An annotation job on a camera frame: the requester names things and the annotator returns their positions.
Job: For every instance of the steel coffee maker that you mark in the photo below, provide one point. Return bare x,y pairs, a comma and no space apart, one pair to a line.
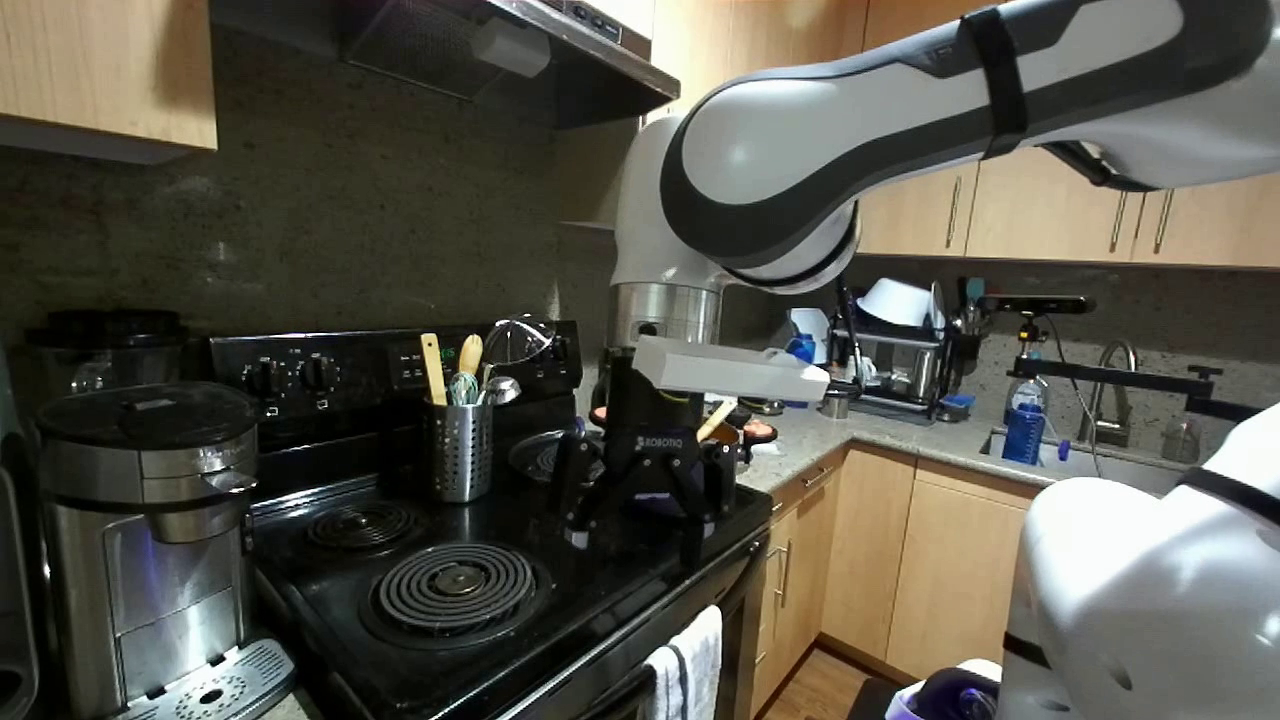
147,573

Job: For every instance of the black range hood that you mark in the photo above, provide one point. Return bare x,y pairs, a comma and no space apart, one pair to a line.
535,54

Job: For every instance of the large coil burner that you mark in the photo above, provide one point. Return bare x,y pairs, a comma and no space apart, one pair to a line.
452,584

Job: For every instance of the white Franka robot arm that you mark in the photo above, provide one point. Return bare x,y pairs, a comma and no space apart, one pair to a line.
825,135

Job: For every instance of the pale utensil head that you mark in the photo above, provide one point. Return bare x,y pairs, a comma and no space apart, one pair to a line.
507,389

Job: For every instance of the small coil burner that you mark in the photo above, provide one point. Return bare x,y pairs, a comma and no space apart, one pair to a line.
362,525

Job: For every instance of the teal utensil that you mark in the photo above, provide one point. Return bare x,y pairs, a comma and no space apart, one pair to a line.
462,393

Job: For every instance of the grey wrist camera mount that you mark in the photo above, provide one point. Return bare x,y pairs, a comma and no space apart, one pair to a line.
725,369

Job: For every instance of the robot base platform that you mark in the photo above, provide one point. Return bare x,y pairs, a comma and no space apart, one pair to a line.
952,699

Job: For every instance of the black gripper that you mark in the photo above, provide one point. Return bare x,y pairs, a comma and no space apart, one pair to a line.
645,428

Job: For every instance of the white blue spray bottle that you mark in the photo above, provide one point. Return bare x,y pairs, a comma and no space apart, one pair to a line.
807,339

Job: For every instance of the black electric stove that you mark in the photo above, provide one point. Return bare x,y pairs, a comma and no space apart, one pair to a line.
332,624

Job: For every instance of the sink faucet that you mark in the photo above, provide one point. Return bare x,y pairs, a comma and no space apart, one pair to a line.
1105,413

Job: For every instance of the wooden upper cabinet row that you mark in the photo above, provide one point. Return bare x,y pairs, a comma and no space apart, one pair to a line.
1042,213

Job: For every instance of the black stereo camera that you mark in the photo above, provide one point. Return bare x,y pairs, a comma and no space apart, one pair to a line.
1042,304

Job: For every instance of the steel utensil holder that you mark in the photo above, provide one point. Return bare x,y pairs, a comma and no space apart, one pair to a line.
462,454

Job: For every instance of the dish rack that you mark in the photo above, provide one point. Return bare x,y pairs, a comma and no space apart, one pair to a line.
894,369

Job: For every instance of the white bowl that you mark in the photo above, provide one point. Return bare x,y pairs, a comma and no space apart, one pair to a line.
900,303

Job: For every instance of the white kitchen towel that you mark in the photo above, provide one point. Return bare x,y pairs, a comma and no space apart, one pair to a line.
695,661

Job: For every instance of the wide wooden spoon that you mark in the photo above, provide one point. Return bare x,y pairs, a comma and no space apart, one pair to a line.
469,358

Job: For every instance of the small blue container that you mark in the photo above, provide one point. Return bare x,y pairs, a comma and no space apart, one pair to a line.
957,407

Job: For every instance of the wooden lower cabinets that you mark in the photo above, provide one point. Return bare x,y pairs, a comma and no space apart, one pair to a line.
921,560

